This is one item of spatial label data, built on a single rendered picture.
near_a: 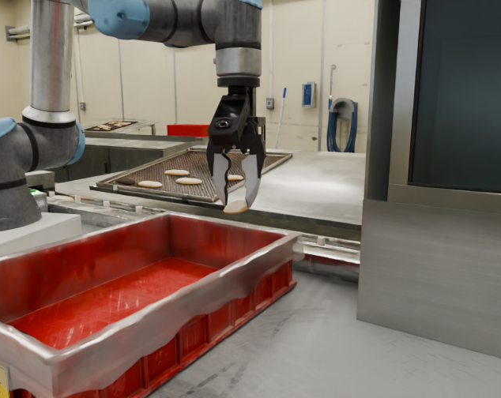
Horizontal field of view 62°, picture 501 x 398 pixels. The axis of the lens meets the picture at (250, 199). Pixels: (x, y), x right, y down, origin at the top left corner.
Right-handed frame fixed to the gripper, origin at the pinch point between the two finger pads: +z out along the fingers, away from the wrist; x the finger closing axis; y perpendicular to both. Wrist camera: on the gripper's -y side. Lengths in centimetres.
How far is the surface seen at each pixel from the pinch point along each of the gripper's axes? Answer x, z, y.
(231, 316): -3.4, 13.8, -14.4
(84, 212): 54, 13, 34
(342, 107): -3, -20, 407
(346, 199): -17.5, 7.8, 43.7
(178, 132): 181, 7, 388
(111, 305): 18.2, 16.3, -10.9
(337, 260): -17.0, 12.7, 9.8
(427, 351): -29.9, 16.7, -12.0
